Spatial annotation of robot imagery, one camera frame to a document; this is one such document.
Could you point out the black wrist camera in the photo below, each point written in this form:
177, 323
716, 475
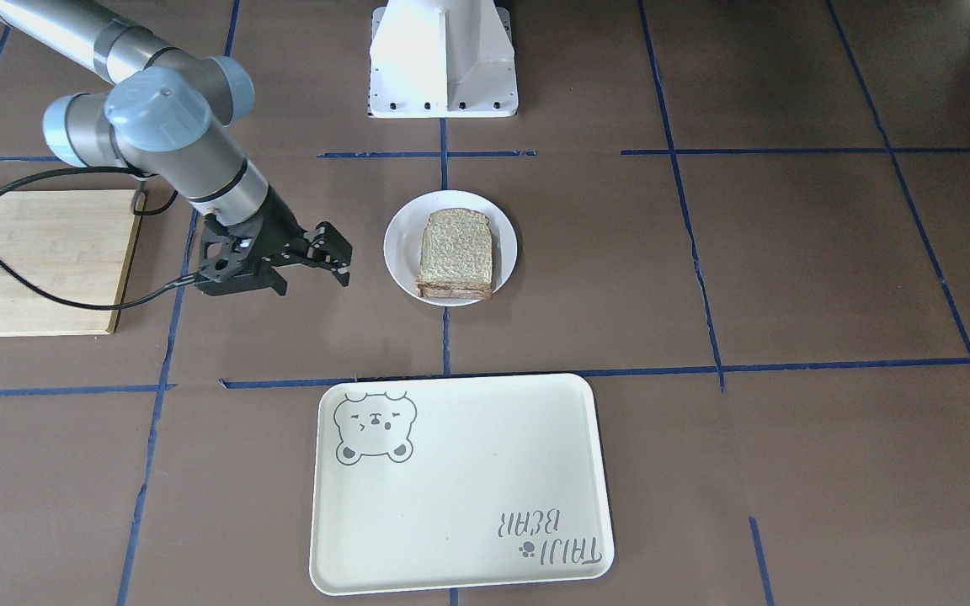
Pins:
222, 265

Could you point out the bread slice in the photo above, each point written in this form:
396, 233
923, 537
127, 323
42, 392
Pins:
454, 291
456, 247

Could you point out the cream bear serving tray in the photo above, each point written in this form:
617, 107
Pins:
458, 482

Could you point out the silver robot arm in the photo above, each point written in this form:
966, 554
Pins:
166, 115

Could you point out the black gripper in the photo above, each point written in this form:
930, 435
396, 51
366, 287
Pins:
283, 224

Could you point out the wooden cutting board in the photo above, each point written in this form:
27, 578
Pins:
64, 260

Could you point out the white round plate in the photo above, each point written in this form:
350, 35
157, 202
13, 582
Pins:
402, 241

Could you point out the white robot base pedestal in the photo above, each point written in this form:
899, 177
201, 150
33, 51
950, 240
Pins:
442, 60

